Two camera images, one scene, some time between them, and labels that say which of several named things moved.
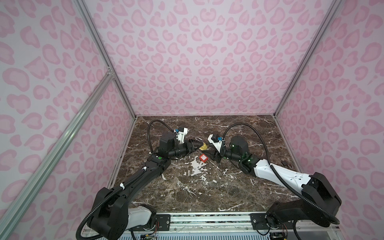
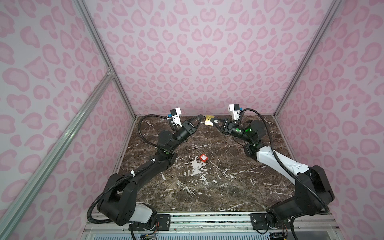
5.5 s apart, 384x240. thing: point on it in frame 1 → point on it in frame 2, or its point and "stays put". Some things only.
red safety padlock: [203, 157] stays put
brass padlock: [203, 147] → [207, 121]
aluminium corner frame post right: [333, 6] stays put
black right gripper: [214, 156] → [228, 127]
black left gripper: [189, 147] → [190, 127]
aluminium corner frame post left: [102, 48] stays put
